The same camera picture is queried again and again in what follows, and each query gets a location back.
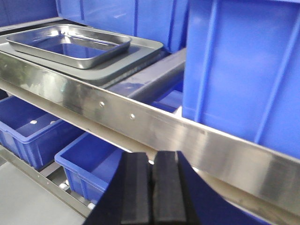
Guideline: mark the blue crate upper left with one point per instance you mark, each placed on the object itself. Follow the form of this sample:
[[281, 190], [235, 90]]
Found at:
[[22, 11]]

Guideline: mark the blue bin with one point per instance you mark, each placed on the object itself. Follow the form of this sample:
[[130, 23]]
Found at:
[[32, 134], [89, 164]]

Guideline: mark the large blue crate upper centre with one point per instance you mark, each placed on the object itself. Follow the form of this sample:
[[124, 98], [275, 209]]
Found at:
[[164, 21]]

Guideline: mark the blue crate upper right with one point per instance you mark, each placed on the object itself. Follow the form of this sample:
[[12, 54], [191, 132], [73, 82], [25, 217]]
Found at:
[[242, 73]]

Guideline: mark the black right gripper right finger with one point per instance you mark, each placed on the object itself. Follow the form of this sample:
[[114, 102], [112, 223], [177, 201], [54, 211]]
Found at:
[[182, 197]]

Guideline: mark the blue bin lower right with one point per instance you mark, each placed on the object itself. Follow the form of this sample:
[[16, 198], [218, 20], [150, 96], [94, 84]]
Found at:
[[32, 134]]

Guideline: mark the large silver tray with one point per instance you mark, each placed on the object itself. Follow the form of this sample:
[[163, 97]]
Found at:
[[140, 53]]

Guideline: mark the blue bin lower centre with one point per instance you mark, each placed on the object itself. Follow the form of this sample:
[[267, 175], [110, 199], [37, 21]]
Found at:
[[89, 164]]

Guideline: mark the stainless steel shelf front rail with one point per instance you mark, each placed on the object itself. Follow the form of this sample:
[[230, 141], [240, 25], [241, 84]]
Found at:
[[261, 180]]

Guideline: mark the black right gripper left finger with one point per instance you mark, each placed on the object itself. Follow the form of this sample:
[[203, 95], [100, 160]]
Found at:
[[126, 200]]

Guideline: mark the small silver tray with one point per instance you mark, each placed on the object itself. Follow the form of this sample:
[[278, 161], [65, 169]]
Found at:
[[70, 45]]

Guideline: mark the grey metal divider rail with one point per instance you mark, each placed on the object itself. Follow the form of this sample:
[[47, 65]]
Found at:
[[42, 179]]

